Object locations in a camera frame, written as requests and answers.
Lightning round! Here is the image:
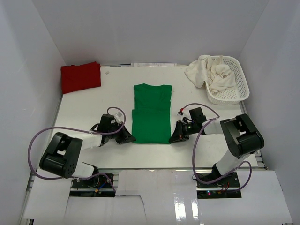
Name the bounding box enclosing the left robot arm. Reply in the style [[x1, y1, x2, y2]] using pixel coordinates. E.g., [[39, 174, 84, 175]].
[[39, 114, 136, 187]]

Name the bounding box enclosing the white perforated plastic basket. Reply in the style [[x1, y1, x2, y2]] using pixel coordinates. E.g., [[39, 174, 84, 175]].
[[205, 56, 250, 105]]

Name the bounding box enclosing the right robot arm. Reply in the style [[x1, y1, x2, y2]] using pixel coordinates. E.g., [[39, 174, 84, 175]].
[[169, 107, 264, 187]]

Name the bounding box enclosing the folded red t shirt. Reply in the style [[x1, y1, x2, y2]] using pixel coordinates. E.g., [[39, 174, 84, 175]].
[[60, 61, 101, 94]]

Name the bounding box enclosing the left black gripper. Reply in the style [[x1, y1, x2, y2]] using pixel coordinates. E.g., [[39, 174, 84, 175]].
[[107, 122, 135, 144]]

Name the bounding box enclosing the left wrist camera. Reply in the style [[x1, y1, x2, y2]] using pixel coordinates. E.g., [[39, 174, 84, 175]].
[[114, 112, 123, 124]]

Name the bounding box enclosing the green t shirt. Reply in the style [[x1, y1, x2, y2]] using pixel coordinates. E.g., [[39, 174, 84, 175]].
[[132, 83, 172, 144]]

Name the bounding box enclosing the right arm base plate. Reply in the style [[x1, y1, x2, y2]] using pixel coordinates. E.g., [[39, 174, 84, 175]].
[[192, 172, 242, 199]]

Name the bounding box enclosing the paper label strip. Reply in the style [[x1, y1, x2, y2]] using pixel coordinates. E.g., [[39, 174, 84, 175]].
[[130, 63, 177, 67]]

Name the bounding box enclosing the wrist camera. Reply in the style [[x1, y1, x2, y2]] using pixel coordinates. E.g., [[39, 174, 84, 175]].
[[177, 108, 185, 118], [114, 112, 123, 124]]

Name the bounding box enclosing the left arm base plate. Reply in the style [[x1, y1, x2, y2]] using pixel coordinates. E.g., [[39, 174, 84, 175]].
[[69, 175, 115, 198]]

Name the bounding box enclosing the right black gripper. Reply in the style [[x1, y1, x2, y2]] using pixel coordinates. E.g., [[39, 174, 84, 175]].
[[169, 120, 196, 143]]

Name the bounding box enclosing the white paper front cover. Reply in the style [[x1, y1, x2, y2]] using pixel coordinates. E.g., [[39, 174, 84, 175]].
[[24, 170, 292, 225]]

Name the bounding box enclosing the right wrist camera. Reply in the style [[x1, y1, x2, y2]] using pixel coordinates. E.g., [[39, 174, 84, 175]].
[[177, 108, 185, 118]]

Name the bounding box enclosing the cream white t shirt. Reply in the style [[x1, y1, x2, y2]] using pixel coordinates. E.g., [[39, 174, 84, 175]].
[[185, 55, 236, 93]]

